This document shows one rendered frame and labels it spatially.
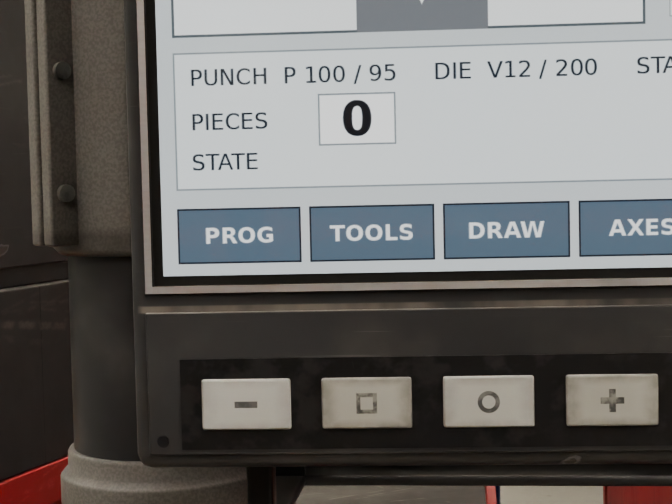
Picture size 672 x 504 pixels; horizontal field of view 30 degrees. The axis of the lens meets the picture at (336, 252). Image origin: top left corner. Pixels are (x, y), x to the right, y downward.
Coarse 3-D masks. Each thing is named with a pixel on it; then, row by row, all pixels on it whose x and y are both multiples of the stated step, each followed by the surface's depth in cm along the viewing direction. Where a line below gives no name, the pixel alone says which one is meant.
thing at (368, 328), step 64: (128, 0) 52; (128, 64) 52; (128, 128) 52; (192, 320) 52; (256, 320) 52; (320, 320) 52; (384, 320) 52; (448, 320) 51; (512, 320) 51; (576, 320) 51; (640, 320) 51; (192, 384) 52; (256, 384) 52; (320, 384) 52; (384, 384) 52; (448, 384) 51; (512, 384) 51; (576, 384) 51; (640, 384) 51; (192, 448) 52; (256, 448) 52; (320, 448) 52; (384, 448) 52; (448, 448) 52; (512, 448) 52; (576, 448) 51; (640, 448) 51
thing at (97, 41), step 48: (48, 0) 63; (96, 0) 63; (48, 48) 63; (96, 48) 63; (48, 96) 63; (96, 96) 63; (48, 144) 63; (96, 144) 64; (48, 192) 64; (96, 192) 64; (48, 240) 64; (96, 240) 64; (96, 288) 65; (96, 336) 65; (96, 384) 65; (96, 432) 66; (96, 480) 65; (144, 480) 64; (192, 480) 65; (240, 480) 66
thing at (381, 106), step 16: (320, 96) 52; (336, 96) 51; (352, 96) 51; (368, 96) 51; (384, 96) 51; (320, 112) 52; (336, 112) 52; (352, 112) 51; (368, 112) 51; (384, 112) 51; (320, 128) 52; (336, 128) 52; (352, 128) 52; (368, 128) 51; (384, 128) 51; (320, 144) 52; (336, 144) 52; (352, 144) 52; (368, 144) 52
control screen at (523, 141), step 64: (192, 0) 52; (256, 0) 51; (320, 0) 51; (384, 0) 51; (448, 0) 51; (512, 0) 51; (576, 0) 51; (640, 0) 51; (192, 64) 52; (256, 64) 52; (320, 64) 51; (384, 64) 51; (448, 64) 51; (512, 64) 51; (576, 64) 51; (640, 64) 51; (192, 128) 52; (256, 128) 52; (448, 128) 51; (512, 128) 51; (576, 128) 51; (640, 128) 51; (192, 192) 52; (256, 192) 52; (320, 192) 52; (384, 192) 52; (448, 192) 51; (512, 192) 51; (576, 192) 51; (640, 192) 51; (192, 256) 52; (256, 256) 52; (320, 256) 52; (384, 256) 52; (448, 256) 52; (512, 256) 51; (576, 256) 51; (640, 256) 51
